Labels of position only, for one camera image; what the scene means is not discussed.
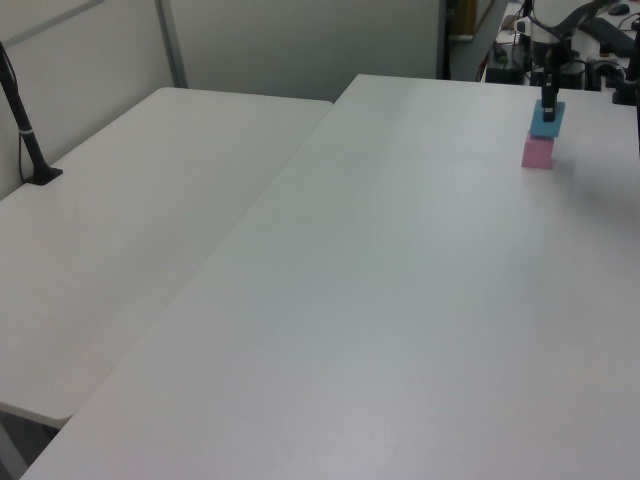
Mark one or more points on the dark Franka gripper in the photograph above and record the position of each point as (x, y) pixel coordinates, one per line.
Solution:
(552, 57)

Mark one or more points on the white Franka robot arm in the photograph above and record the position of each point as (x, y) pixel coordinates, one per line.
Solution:
(550, 15)

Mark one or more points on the black keyboard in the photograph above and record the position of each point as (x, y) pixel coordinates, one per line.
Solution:
(610, 35)

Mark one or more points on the small black electronics box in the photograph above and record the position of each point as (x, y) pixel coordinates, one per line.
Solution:
(504, 74)

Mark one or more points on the black table clamp mount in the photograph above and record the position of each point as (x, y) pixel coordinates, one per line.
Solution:
(627, 85)

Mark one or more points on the large black electronics box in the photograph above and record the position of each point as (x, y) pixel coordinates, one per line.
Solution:
(570, 80)

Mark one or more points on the black camera stand pole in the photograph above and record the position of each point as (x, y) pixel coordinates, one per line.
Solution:
(25, 135)

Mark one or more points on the pink cube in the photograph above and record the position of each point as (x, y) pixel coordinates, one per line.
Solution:
(537, 152)

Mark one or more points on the blue cube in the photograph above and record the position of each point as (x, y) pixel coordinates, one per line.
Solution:
(542, 125)

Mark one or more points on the grey table leg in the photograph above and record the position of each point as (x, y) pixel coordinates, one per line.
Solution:
(10, 450)

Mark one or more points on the dark computer mouse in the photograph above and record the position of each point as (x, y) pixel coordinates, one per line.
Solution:
(620, 9)

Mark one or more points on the grey partition frame post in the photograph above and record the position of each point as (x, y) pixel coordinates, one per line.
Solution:
(172, 45)

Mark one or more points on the yellow board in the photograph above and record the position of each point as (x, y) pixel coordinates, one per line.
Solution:
(462, 17)

